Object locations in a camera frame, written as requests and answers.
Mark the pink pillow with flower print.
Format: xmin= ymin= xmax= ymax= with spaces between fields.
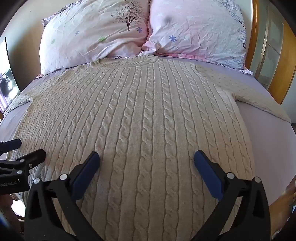
xmin=141 ymin=0 xmax=254 ymax=76

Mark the wooden headboard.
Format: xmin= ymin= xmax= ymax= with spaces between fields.
xmin=244 ymin=0 xmax=296 ymax=105

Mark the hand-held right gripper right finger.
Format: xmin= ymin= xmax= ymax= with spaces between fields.
xmin=191 ymin=150 xmax=271 ymax=241

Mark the cream cable-knit sweater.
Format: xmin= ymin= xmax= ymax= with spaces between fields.
xmin=5 ymin=56 xmax=292 ymax=241

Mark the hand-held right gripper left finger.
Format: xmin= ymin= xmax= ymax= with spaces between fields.
xmin=24 ymin=151 xmax=103 ymax=241

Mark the wooden cabinet with glass panels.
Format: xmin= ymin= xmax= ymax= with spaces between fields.
xmin=253 ymin=5 xmax=286 ymax=87

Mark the dark flat screen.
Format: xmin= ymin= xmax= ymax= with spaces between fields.
xmin=0 ymin=37 xmax=22 ymax=114

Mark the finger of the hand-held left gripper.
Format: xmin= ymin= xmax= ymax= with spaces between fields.
xmin=0 ymin=149 xmax=47 ymax=175
xmin=0 ymin=138 xmax=22 ymax=155

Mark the pink pillow with tree print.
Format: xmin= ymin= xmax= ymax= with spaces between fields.
xmin=39 ymin=0 xmax=151 ymax=75

